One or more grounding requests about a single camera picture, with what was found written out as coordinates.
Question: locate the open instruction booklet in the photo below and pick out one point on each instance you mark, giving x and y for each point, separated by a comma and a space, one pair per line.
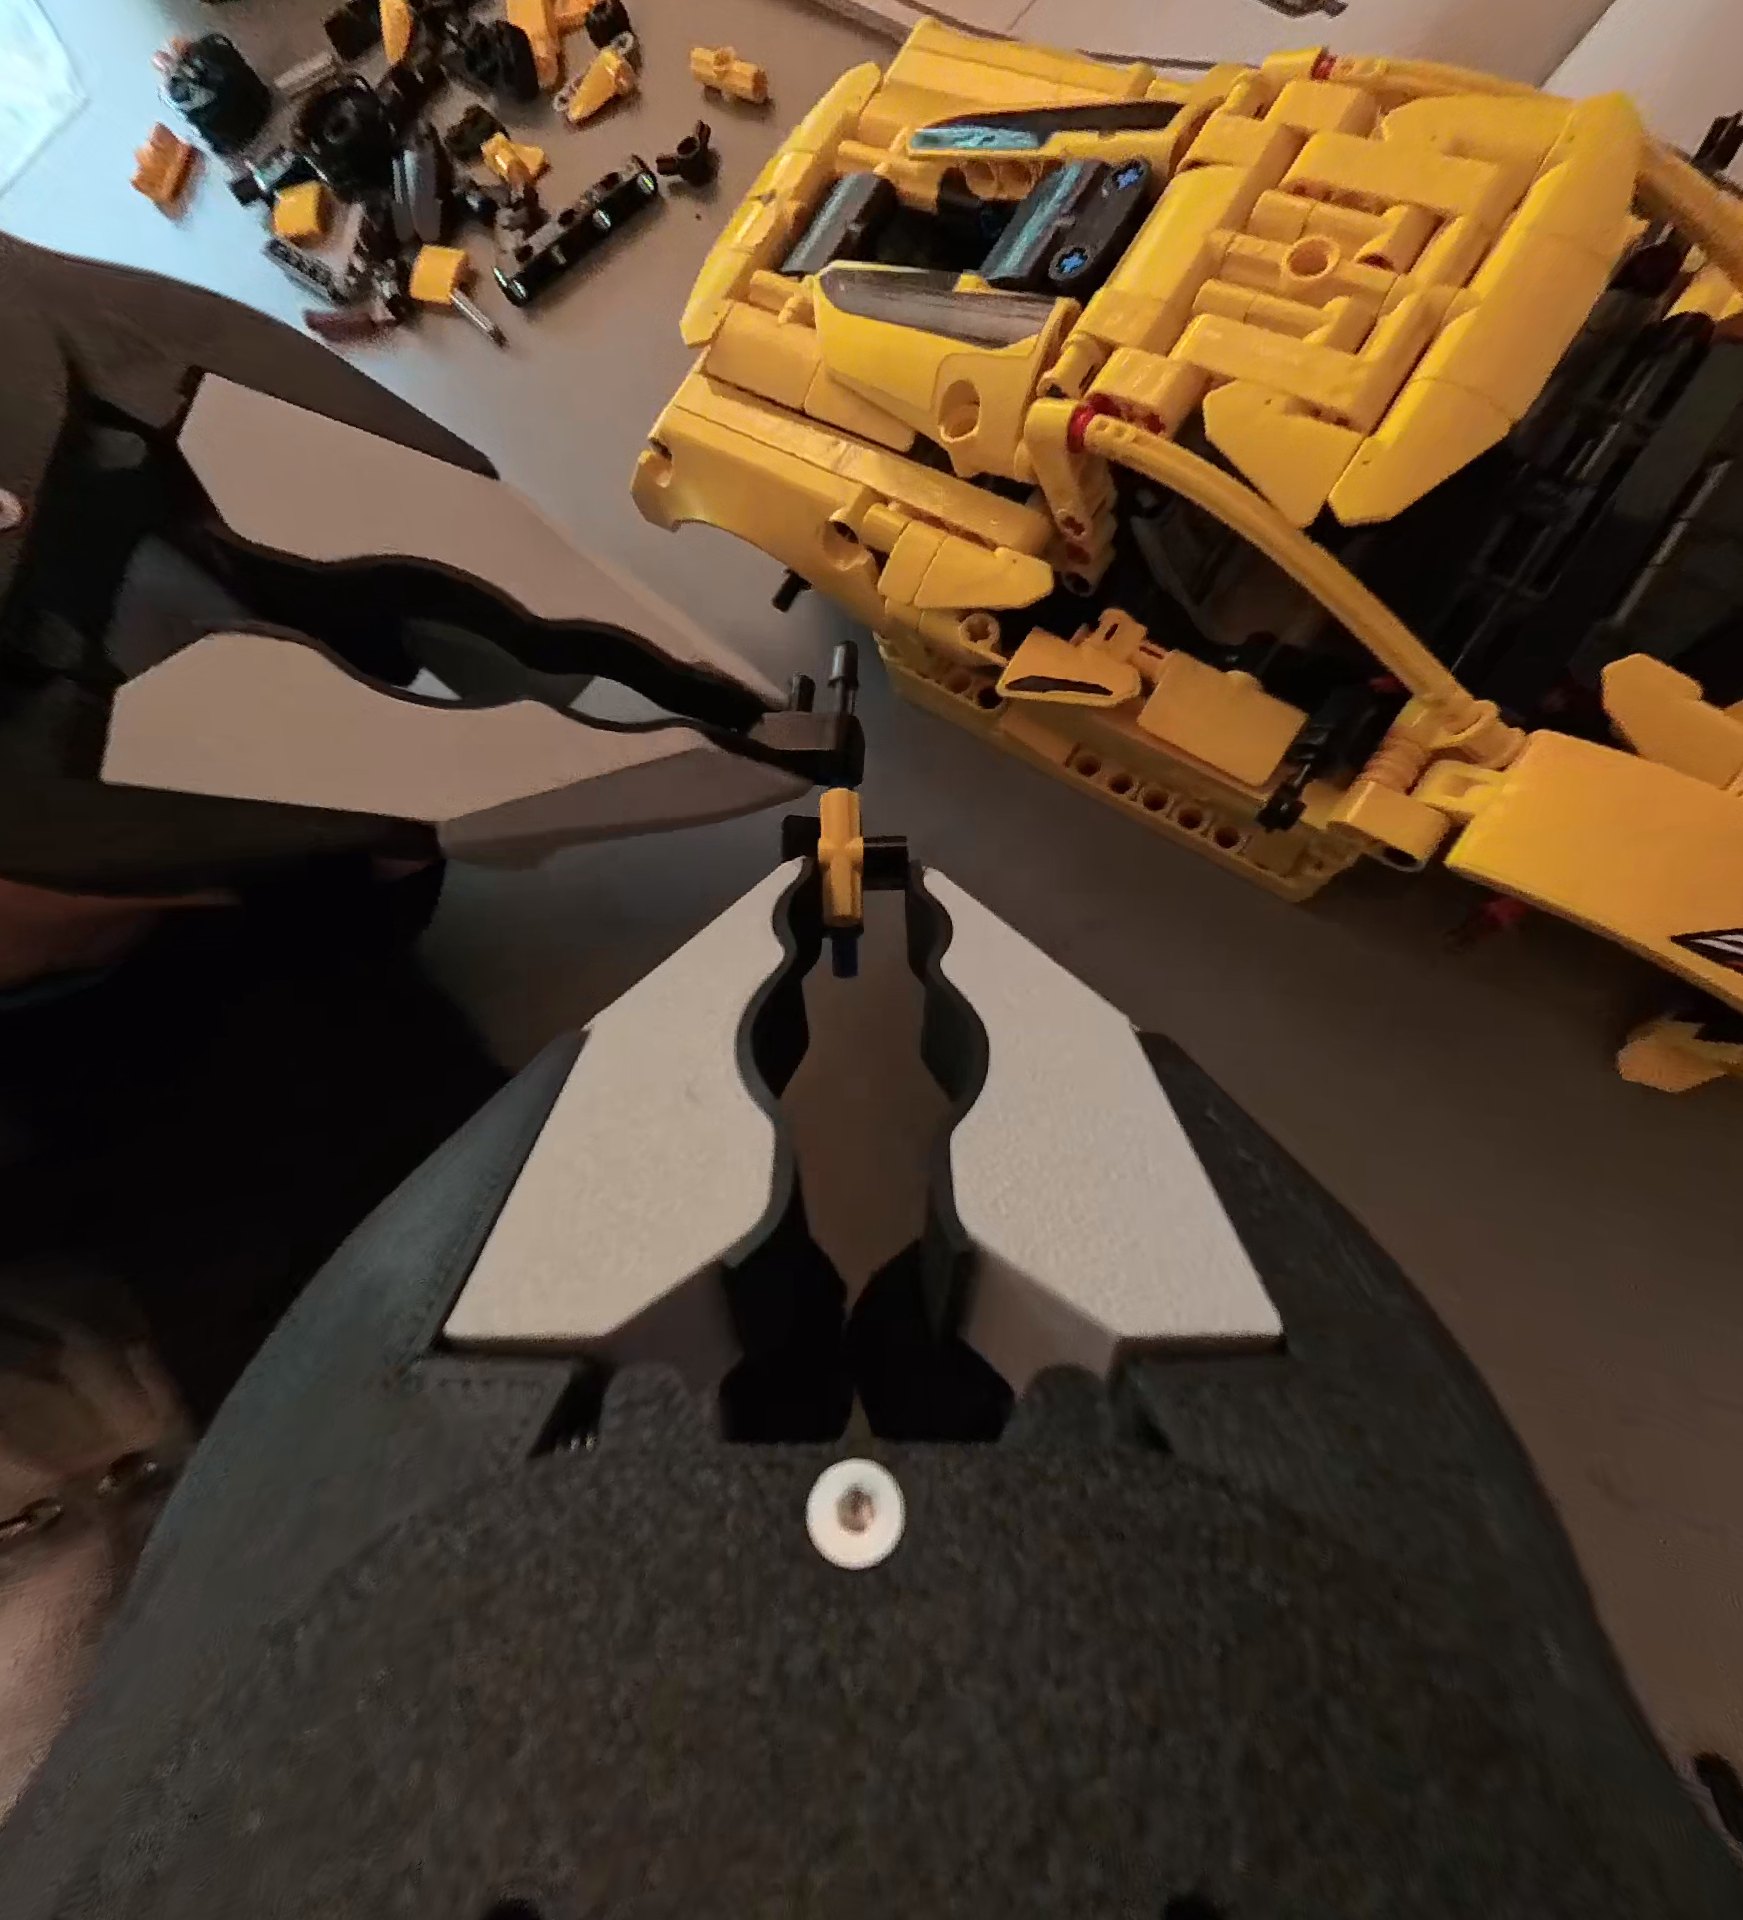
1082, 22

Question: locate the person's torso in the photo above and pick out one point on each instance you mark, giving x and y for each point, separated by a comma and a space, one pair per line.
17, 1395

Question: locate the pile of loose brick pieces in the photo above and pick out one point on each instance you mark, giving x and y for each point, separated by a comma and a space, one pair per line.
361, 150

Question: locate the person's left forearm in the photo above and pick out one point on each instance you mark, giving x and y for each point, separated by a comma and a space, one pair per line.
137, 1124

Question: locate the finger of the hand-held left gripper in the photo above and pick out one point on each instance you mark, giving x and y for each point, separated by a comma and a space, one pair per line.
511, 555
361, 750

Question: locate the yellow brick toy car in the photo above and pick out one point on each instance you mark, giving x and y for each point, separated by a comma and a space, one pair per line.
1336, 450

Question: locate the grey desk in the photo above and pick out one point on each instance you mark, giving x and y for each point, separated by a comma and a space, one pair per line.
1412, 1200

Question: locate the small yellow black brick assembly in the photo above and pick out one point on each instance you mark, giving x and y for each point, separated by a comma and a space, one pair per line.
842, 862

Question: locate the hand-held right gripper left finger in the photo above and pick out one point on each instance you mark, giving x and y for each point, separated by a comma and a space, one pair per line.
633, 1200

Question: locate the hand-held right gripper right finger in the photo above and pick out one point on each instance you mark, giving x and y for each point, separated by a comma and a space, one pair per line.
1096, 1200

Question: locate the person's left hand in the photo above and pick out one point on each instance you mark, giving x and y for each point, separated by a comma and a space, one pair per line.
91, 933

